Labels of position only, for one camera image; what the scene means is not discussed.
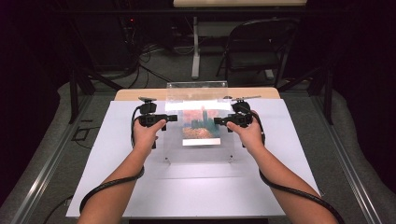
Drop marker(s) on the aluminium floor rail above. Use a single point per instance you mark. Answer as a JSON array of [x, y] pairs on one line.
[[46, 169], [345, 161]]

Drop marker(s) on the dark equipment rack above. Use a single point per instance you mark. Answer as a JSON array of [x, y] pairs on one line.
[[127, 37]]

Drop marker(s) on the white desk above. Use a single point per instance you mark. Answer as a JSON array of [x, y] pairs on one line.
[[195, 46]]

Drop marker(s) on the white table board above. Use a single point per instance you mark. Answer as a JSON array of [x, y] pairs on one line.
[[199, 193]]

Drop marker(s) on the wooden table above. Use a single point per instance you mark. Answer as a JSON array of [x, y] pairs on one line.
[[130, 94]]

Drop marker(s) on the person's right hand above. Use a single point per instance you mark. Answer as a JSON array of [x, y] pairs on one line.
[[252, 137]]

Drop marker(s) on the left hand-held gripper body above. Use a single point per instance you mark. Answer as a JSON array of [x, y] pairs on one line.
[[148, 118]]

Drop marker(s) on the clear acrylic photo frame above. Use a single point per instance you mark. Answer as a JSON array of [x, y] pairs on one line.
[[174, 149]]

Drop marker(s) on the colourful painting print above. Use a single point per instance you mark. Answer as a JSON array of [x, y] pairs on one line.
[[200, 127]]

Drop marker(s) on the black folding chair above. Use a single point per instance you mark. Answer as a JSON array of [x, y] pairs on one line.
[[249, 60]]

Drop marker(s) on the black metal stand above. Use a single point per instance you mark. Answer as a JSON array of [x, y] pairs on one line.
[[327, 93], [73, 93]]

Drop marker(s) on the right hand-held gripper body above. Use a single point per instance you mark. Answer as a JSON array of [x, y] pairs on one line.
[[241, 118]]

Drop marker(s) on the person's left hand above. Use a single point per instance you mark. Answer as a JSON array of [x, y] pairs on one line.
[[144, 138]]

